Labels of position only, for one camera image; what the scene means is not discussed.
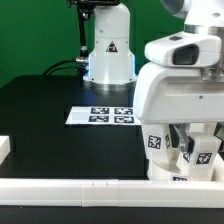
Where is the white obstacle fence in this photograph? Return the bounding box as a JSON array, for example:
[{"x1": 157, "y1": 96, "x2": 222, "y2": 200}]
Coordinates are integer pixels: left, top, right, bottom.
[{"x1": 0, "y1": 153, "x2": 224, "y2": 209}]

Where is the black cable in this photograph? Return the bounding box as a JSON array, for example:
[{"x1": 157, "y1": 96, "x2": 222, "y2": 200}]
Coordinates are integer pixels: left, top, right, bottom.
[{"x1": 41, "y1": 59, "x2": 88, "y2": 78}]

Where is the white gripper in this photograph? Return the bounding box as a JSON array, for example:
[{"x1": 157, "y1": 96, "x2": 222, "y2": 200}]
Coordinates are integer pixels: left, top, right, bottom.
[{"x1": 133, "y1": 63, "x2": 224, "y2": 154}]

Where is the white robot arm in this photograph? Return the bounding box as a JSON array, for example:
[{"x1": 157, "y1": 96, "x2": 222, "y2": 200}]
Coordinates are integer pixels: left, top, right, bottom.
[{"x1": 86, "y1": 0, "x2": 224, "y2": 125}]

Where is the white block left edge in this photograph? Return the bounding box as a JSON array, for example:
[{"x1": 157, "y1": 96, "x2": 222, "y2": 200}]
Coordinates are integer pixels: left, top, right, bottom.
[{"x1": 0, "y1": 136, "x2": 10, "y2": 165}]

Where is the white round stool seat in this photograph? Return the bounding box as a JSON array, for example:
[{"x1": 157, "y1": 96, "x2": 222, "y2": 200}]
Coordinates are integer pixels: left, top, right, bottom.
[{"x1": 146, "y1": 156, "x2": 216, "y2": 183}]

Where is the white paper marker sheet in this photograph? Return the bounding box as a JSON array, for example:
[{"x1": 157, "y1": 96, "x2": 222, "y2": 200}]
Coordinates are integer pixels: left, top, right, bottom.
[{"x1": 65, "y1": 106, "x2": 140, "y2": 126}]

